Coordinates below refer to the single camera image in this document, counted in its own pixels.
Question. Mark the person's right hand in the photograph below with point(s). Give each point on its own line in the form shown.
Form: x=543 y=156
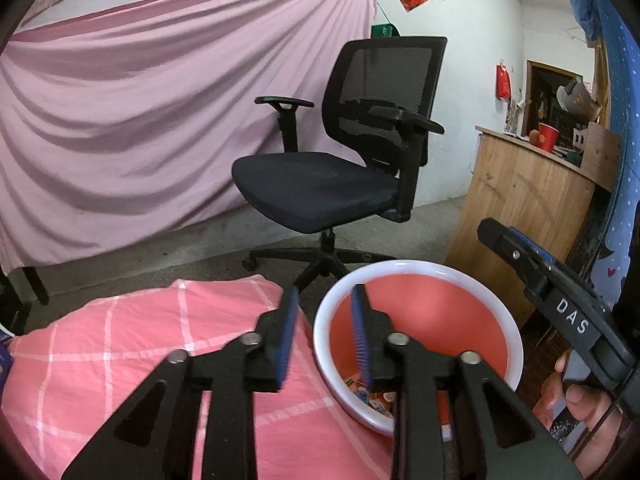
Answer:
x=613 y=450

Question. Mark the red cup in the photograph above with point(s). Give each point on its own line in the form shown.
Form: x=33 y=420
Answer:
x=547 y=137

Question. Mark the black office chair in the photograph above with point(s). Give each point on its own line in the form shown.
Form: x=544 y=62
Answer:
x=378 y=103

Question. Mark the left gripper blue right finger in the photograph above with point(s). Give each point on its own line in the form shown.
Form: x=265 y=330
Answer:
x=494 y=435

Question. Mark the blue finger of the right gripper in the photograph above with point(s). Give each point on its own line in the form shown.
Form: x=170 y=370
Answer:
x=531 y=246
x=509 y=248

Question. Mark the red hanging ornament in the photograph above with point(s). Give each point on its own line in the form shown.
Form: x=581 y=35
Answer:
x=503 y=83

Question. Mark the pink hanging sheet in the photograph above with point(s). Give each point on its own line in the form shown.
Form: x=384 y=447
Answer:
x=123 y=124

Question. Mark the pink checked tablecloth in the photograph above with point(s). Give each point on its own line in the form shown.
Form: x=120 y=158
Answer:
x=61 y=383

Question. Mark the green sign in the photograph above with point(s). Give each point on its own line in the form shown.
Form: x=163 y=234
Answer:
x=384 y=30

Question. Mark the pink white trash bin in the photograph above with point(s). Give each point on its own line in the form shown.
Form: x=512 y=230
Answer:
x=445 y=309

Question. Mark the wooden cabinet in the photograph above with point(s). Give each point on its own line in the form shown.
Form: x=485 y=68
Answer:
x=538 y=193

